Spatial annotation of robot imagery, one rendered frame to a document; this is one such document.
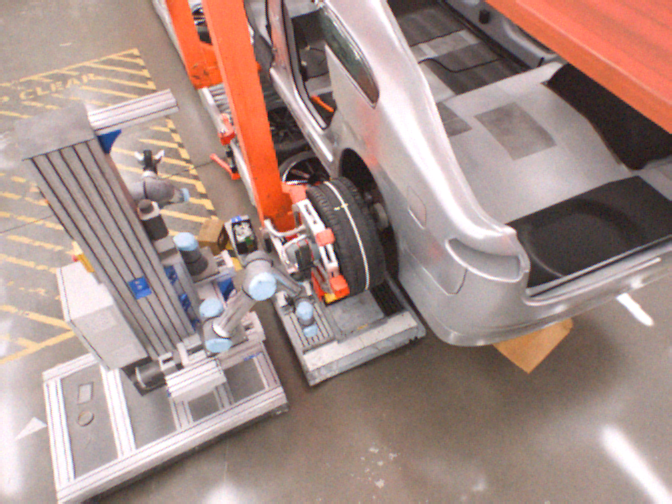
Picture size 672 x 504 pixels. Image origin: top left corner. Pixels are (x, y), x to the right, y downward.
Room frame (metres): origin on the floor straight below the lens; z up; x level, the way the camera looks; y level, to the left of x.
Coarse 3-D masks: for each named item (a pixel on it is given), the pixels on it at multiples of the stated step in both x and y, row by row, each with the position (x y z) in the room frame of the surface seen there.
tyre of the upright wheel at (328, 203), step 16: (320, 192) 2.21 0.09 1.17; (352, 192) 2.17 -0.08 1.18; (320, 208) 2.10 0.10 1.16; (336, 208) 2.07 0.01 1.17; (352, 208) 2.07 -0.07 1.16; (368, 208) 2.08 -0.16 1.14; (336, 224) 1.99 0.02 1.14; (352, 224) 1.99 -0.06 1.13; (368, 224) 1.99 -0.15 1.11; (336, 240) 1.92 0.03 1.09; (352, 240) 1.92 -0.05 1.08; (368, 240) 1.93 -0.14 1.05; (320, 256) 2.23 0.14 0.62; (352, 256) 1.87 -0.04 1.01; (368, 256) 1.89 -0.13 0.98; (384, 256) 1.91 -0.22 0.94; (352, 272) 1.83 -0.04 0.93; (368, 272) 1.85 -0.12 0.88; (384, 272) 1.88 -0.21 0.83; (352, 288) 1.82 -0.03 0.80; (368, 288) 1.92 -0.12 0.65
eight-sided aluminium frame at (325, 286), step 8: (304, 200) 2.21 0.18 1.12; (296, 208) 2.25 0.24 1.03; (304, 208) 2.16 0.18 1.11; (312, 208) 2.15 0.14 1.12; (296, 216) 2.31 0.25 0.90; (304, 216) 2.11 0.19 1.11; (296, 224) 2.32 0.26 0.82; (312, 224) 2.03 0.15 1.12; (320, 224) 2.02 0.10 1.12; (312, 232) 2.00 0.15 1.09; (320, 248) 1.92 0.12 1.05; (328, 248) 1.92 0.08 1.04; (320, 264) 2.16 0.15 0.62; (328, 264) 1.86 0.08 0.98; (336, 264) 1.86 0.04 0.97; (328, 272) 1.84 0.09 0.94; (336, 272) 1.85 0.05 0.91; (320, 280) 2.04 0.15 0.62; (328, 280) 1.85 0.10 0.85; (320, 288) 2.01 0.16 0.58; (328, 288) 1.86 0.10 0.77
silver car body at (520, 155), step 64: (256, 0) 4.61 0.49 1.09; (320, 0) 2.93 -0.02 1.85; (384, 0) 2.70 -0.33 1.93; (448, 0) 4.71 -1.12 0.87; (320, 64) 4.04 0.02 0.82; (384, 64) 2.30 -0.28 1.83; (448, 64) 3.87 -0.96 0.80; (512, 64) 3.75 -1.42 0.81; (320, 128) 3.02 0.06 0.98; (384, 128) 2.07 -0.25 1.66; (448, 128) 2.79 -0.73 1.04; (512, 128) 2.72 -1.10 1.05; (576, 128) 2.66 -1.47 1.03; (640, 128) 2.44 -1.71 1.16; (384, 192) 2.03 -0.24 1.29; (448, 192) 1.61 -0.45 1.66; (512, 192) 2.27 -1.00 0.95; (576, 192) 2.26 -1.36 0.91; (640, 192) 2.20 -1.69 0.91; (448, 256) 1.48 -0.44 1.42; (512, 256) 1.46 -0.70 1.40; (576, 256) 1.83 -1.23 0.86; (640, 256) 1.56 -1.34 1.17; (448, 320) 1.44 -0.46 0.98; (512, 320) 1.34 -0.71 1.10
